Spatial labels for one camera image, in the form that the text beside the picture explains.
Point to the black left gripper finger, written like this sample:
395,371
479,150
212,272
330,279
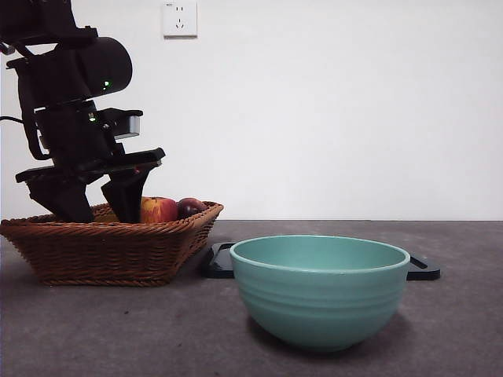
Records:
64,202
127,196

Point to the brown kiwi fruit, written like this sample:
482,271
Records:
106,218

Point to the teal ceramic bowl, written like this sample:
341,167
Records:
318,302

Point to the red yellow apple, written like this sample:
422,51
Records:
159,210

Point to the brown wicker basket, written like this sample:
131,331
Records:
102,251

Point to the dark red plum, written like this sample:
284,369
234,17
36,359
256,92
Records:
190,207

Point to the dark green rectangular tray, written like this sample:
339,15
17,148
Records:
220,261

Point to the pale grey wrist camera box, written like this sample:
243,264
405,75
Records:
133,125

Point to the white wall socket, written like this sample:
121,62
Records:
180,19

